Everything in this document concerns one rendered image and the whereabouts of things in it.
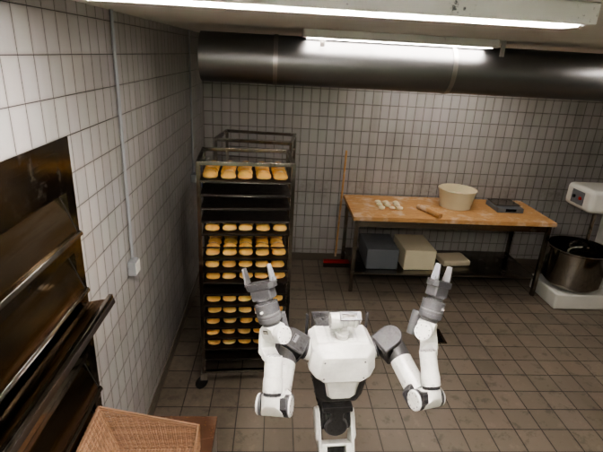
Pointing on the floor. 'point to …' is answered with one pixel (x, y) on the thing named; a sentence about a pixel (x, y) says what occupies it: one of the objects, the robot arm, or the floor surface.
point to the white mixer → (575, 257)
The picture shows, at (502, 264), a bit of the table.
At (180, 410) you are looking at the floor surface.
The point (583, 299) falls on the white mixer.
